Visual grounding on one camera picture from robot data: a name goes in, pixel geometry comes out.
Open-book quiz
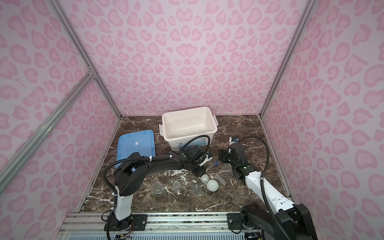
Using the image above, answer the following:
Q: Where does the clear plastic test tube rack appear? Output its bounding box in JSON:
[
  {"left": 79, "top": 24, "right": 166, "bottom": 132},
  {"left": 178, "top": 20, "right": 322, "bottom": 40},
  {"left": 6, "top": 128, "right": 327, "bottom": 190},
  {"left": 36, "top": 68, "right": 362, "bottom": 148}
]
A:
[{"left": 209, "top": 170, "right": 234, "bottom": 186}]

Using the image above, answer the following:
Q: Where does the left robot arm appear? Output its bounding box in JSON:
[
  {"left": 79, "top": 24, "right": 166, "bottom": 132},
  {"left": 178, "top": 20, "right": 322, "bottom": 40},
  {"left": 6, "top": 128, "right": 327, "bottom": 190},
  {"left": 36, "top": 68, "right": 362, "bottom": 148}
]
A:
[{"left": 104, "top": 146, "right": 213, "bottom": 221}]

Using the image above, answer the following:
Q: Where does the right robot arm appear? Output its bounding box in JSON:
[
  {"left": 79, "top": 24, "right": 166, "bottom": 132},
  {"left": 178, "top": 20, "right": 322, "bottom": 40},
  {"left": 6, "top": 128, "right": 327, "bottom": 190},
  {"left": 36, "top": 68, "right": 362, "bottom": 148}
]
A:
[{"left": 218, "top": 143, "right": 318, "bottom": 240}]

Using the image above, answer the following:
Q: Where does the small white ceramic crucible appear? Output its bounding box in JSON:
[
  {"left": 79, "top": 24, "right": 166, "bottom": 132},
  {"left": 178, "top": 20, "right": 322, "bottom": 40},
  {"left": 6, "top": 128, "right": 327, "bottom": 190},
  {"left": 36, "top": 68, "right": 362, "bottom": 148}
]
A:
[{"left": 200, "top": 175, "right": 210, "bottom": 184}]

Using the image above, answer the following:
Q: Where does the small clear glass beaker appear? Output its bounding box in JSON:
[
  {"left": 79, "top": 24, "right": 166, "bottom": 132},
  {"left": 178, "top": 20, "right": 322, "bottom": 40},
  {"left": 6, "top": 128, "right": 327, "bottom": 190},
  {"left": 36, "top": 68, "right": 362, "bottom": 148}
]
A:
[{"left": 173, "top": 181, "right": 182, "bottom": 193}]

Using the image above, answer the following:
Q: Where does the white plastic storage bin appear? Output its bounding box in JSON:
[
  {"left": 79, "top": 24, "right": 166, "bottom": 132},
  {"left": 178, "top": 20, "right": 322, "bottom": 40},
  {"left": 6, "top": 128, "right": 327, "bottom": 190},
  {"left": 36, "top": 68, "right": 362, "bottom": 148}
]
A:
[{"left": 159, "top": 107, "right": 219, "bottom": 151}]

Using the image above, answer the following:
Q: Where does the white ceramic evaporating dish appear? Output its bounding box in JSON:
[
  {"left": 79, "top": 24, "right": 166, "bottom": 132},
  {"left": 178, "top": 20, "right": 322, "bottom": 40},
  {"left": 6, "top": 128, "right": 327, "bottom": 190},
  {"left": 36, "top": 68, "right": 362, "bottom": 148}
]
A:
[{"left": 207, "top": 180, "right": 219, "bottom": 192}]

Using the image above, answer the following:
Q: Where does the clear glass flask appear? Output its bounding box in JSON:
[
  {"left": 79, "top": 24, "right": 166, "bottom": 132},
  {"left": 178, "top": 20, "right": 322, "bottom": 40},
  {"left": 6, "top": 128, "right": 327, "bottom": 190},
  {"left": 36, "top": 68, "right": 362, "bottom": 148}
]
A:
[{"left": 151, "top": 181, "right": 165, "bottom": 197}]

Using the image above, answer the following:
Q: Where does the blue plastic bin lid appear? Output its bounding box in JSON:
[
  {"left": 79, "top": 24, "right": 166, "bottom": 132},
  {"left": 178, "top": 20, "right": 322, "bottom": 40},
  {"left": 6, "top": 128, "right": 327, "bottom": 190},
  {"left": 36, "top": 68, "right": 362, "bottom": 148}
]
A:
[{"left": 116, "top": 130, "right": 156, "bottom": 161}]

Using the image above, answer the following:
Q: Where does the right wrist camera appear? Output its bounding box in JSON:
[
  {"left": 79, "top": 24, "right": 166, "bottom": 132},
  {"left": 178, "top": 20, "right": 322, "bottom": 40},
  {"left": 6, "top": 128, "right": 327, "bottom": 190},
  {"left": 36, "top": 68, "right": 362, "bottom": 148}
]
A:
[{"left": 229, "top": 136, "right": 240, "bottom": 145}]

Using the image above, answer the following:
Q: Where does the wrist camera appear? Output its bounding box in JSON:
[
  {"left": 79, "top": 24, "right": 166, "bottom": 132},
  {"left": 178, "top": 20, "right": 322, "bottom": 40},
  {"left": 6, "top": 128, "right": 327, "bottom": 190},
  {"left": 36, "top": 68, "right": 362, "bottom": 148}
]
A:
[
  {"left": 229, "top": 136, "right": 240, "bottom": 145},
  {"left": 200, "top": 153, "right": 213, "bottom": 166}
]

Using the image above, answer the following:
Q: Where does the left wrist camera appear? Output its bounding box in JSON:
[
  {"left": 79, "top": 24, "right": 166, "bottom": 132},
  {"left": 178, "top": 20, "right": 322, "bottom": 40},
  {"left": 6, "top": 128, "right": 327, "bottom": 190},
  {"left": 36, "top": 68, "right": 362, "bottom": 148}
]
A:
[{"left": 200, "top": 153, "right": 213, "bottom": 166}]

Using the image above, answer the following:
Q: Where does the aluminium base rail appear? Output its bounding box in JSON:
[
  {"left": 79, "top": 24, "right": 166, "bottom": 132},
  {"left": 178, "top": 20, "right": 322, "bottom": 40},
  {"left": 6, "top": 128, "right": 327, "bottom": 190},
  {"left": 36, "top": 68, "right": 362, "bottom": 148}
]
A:
[{"left": 56, "top": 212, "right": 261, "bottom": 240}]

